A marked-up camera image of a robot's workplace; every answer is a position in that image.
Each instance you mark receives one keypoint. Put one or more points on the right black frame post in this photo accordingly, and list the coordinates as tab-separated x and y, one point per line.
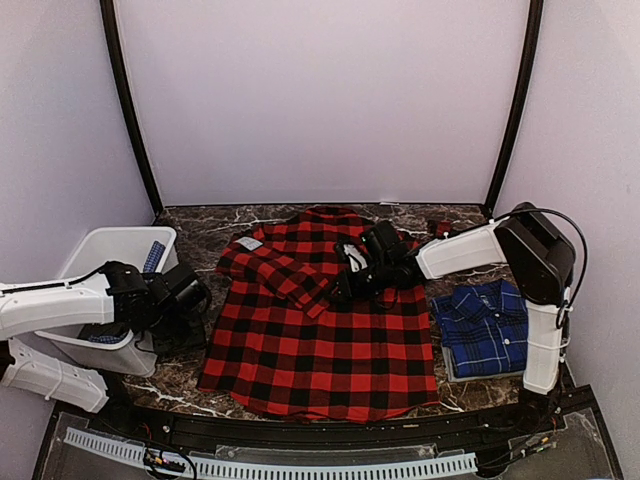
525	70

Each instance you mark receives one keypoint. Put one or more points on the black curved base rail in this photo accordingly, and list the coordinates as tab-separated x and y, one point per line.
218	420

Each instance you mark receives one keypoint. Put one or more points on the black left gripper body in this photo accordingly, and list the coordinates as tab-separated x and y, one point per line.
172	335

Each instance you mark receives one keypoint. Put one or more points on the folded blue plaid shirt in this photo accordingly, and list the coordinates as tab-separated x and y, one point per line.
485	328

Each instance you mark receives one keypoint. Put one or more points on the folded grey shirt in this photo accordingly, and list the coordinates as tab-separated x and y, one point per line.
453	376

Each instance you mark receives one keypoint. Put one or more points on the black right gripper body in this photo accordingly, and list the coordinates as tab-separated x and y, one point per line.
366	287

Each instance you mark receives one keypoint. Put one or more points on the white plastic laundry bin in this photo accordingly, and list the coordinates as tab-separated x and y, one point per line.
132	297

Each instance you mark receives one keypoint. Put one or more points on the left black frame post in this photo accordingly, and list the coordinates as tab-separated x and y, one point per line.
128	110

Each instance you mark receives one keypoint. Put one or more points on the white slotted cable duct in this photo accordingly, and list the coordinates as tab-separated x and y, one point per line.
130	453

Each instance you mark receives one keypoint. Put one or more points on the black frame post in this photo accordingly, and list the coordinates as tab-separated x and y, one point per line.
525	70
128	110

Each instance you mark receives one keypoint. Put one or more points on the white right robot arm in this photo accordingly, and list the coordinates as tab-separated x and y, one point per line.
538	255

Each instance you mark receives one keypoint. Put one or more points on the red black plaid shirt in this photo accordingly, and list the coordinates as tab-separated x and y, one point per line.
281	348

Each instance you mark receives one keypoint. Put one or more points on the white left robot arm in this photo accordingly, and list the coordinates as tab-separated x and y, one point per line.
112	303

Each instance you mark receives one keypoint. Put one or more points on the blue checked shirt in bin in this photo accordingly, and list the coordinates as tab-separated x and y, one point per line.
152	255

